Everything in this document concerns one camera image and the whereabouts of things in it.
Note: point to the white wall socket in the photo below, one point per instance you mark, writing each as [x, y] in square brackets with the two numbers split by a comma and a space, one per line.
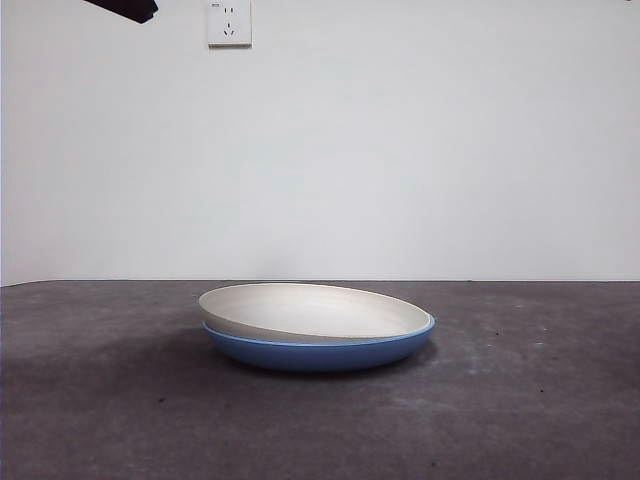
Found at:
[230, 25]

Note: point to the white plate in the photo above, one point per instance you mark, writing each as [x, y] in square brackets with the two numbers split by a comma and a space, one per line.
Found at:
[310, 310]

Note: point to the blue plate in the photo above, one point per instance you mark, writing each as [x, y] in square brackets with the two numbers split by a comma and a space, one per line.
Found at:
[310, 356]

